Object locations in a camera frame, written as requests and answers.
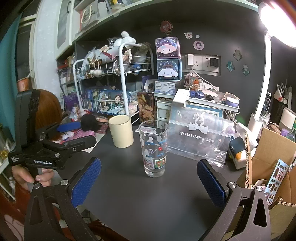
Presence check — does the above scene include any cardboard box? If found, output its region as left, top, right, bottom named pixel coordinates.
left=238, top=127, right=296, bottom=232

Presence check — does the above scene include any purple bowl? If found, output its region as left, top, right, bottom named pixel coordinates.
left=225, top=96, right=240, bottom=108

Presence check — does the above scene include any white mini drawer unit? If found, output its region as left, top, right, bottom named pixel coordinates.
left=154, top=88, right=240, bottom=124

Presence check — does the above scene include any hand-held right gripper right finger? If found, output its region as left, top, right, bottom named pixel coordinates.
left=196, top=159, right=271, bottom=241

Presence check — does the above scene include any white adapter box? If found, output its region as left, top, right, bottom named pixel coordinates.
left=173, top=89, right=190, bottom=108

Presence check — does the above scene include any cream mug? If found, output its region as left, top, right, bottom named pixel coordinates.
left=109, top=115, right=134, bottom=148

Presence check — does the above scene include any dark tissue pack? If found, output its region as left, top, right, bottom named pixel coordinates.
left=228, top=137, right=247, bottom=171

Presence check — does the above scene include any white plush toy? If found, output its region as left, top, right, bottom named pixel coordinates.
left=113, top=31, right=137, bottom=48

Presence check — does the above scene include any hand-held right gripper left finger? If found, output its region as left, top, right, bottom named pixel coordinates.
left=24, top=157, right=102, bottom=241

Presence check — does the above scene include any white box with looped print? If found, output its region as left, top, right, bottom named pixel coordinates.
left=80, top=0, right=100, bottom=31

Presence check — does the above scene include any white desk lamp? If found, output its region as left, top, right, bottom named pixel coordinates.
left=248, top=0, right=296, bottom=138

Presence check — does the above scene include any grey wall socket panel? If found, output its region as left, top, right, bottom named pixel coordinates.
left=185, top=53, right=221, bottom=76

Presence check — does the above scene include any white wire rack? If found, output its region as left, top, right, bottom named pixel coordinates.
left=73, top=43, right=154, bottom=116

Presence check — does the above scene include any brown picture card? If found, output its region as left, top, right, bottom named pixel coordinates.
left=137, top=92, right=157, bottom=123

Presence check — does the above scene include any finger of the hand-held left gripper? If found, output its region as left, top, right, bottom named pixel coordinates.
left=47, top=136, right=97, bottom=160
left=36, top=122, right=82, bottom=141

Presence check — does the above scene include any clear plastic zip bag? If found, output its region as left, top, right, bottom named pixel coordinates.
left=166, top=108, right=234, bottom=168

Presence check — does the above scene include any black plush ball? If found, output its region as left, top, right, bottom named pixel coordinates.
left=80, top=114, right=99, bottom=132

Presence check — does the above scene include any anime figure box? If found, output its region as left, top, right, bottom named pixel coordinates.
left=83, top=87, right=131, bottom=115

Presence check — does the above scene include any black pen holder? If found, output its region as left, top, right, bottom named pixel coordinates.
left=269, top=81, right=289, bottom=124

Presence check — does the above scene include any blue character cube box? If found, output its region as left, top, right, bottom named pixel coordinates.
left=157, top=58, right=183, bottom=81

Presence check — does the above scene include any white cylinder container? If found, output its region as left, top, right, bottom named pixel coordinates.
left=279, top=108, right=296, bottom=130

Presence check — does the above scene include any person's left hand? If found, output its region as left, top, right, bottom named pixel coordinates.
left=11, top=166, right=56, bottom=187

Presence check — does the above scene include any pink character cube box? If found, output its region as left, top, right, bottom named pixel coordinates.
left=155, top=37, right=181, bottom=59

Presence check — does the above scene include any cartoon sticker sheet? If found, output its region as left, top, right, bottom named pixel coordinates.
left=265, top=159, right=289, bottom=205

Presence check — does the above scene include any printed clear glass cup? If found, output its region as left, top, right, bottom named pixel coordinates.
left=139, top=120, right=169, bottom=178

